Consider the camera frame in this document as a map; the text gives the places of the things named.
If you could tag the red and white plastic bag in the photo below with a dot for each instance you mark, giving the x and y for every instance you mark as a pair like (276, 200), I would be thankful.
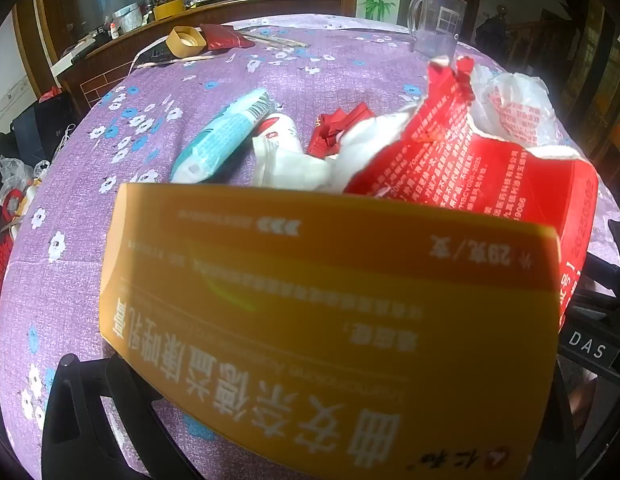
(465, 180)

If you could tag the white printed plastic bag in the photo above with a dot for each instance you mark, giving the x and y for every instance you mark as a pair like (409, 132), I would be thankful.
(515, 105)

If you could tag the white round tin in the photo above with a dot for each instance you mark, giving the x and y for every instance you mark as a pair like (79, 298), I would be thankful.
(127, 17)

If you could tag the thin wooden stick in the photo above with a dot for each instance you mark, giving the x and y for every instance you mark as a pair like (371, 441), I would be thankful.
(185, 60)

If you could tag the clear plastic bag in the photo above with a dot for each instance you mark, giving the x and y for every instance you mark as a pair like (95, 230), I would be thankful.
(20, 170)

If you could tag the dark paper bag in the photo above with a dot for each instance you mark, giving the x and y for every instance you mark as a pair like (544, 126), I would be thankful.
(45, 125)

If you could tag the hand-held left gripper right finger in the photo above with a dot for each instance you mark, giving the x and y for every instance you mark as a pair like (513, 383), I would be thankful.
(560, 435)

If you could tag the yellow tape roll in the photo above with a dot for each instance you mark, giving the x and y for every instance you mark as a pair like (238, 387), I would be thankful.
(182, 42)

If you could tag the red wrapper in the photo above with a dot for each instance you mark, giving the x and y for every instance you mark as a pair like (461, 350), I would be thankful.
(335, 127)

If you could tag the wooden cabinet with glass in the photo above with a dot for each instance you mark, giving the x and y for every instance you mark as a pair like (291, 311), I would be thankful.
(290, 5)

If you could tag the white tube with red label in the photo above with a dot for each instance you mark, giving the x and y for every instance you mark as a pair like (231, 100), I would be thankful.
(285, 160)

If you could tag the white flat box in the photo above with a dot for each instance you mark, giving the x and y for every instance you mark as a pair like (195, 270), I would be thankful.
(72, 57)

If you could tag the small black item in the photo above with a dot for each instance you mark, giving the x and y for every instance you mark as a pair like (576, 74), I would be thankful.
(157, 55)

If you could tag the dark wooden door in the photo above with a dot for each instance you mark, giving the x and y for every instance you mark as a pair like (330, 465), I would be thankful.
(460, 0)

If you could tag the clear glass mug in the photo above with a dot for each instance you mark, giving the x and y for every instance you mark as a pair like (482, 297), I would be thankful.
(437, 25)

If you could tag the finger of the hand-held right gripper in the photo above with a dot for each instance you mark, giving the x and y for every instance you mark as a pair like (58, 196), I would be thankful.
(605, 280)
(617, 240)

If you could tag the yellow box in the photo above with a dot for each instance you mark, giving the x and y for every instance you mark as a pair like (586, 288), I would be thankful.
(169, 10)

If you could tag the purple floral tablecloth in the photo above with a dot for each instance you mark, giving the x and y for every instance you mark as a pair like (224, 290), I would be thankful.
(140, 260)

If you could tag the bundle of wooden chopsticks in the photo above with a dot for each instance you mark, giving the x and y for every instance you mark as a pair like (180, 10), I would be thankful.
(275, 40)

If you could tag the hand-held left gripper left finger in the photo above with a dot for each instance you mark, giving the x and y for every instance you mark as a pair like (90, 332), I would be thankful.
(90, 410)

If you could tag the orange medicine box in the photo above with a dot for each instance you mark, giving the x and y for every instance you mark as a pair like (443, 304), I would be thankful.
(315, 335)

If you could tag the dark red packet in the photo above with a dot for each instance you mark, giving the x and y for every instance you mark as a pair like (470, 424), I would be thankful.
(225, 37)

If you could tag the teal tube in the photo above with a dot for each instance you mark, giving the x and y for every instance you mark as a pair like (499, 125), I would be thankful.
(220, 135)

